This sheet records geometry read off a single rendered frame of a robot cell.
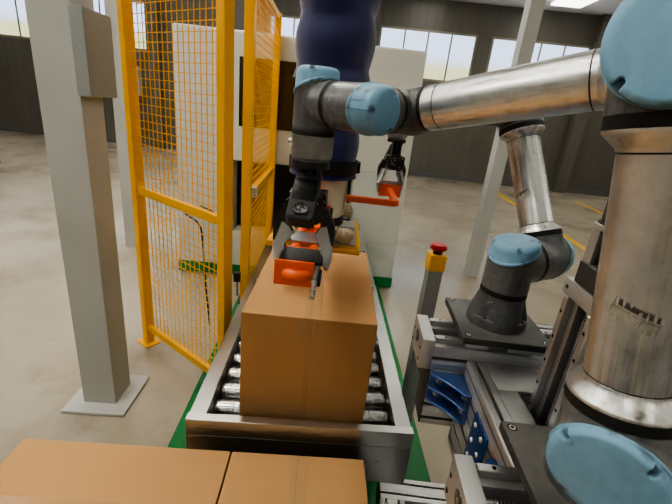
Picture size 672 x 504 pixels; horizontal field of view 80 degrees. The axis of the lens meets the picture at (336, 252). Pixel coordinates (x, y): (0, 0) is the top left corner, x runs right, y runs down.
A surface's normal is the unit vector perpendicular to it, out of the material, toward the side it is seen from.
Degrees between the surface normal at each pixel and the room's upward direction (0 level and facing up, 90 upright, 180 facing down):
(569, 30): 90
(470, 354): 90
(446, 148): 90
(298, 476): 0
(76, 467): 0
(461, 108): 110
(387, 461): 90
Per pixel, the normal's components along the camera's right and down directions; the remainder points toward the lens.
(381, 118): 0.71, 0.32
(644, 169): -0.87, 0.13
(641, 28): -0.68, 0.06
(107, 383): 0.01, 0.35
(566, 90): -0.65, 0.47
